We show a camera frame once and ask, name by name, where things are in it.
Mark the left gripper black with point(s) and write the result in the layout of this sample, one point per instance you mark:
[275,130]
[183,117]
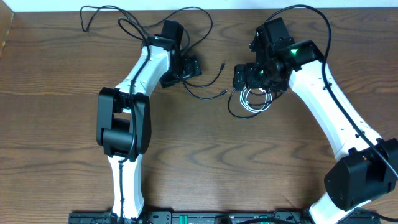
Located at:
[189,71]

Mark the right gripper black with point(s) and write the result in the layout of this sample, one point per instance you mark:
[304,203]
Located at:
[249,68]

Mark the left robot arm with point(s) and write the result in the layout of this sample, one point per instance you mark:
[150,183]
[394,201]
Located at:
[123,119]

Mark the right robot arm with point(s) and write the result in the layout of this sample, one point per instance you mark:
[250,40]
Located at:
[366,164]

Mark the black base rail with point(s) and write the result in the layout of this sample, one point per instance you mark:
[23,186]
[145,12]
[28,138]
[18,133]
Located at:
[167,217]

